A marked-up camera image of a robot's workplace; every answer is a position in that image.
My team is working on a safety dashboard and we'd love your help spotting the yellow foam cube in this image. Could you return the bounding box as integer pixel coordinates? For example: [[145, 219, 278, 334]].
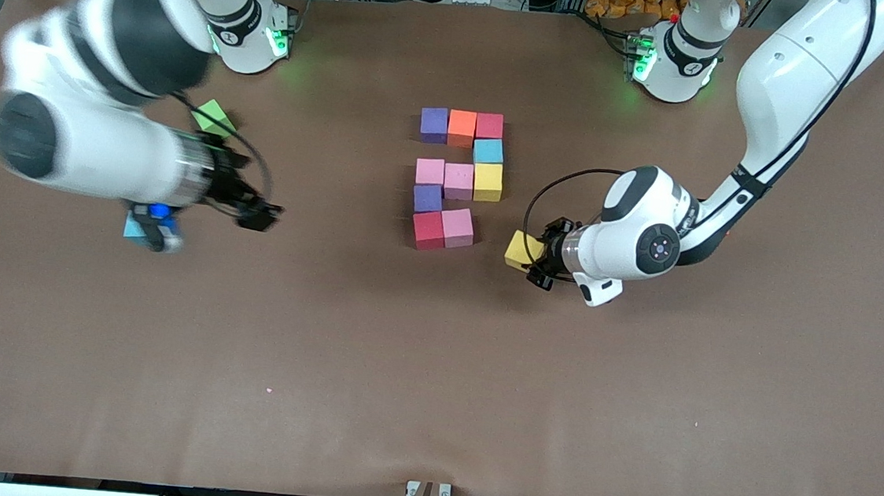
[[503, 229, 549, 274], [471, 161, 506, 204]]

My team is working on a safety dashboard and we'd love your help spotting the dented pink foam cube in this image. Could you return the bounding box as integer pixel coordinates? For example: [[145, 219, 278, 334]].
[[443, 162, 477, 202]]

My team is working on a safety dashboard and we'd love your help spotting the red foam cube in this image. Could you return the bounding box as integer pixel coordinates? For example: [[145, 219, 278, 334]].
[[410, 209, 448, 253], [474, 112, 506, 141]]

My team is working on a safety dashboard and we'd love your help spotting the purple foam cube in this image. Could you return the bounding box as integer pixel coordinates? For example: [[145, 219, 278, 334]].
[[411, 183, 446, 217], [418, 105, 452, 147]]

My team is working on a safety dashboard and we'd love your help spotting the orange foam cube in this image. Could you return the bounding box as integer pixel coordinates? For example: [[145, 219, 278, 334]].
[[447, 108, 479, 149]]

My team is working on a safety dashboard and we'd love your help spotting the green foam cube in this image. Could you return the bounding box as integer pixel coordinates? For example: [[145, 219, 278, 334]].
[[190, 97, 239, 140]]

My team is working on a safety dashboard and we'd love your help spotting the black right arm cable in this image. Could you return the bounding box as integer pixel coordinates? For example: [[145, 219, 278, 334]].
[[166, 93, 282, 208]]

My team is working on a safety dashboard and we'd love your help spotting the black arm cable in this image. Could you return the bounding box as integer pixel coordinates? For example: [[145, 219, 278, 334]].
[[166, 93, 282, 208], [518, 163, 627, 286]]

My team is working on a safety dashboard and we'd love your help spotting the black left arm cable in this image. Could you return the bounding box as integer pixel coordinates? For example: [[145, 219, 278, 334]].
[[518, 163, 627, 286]]

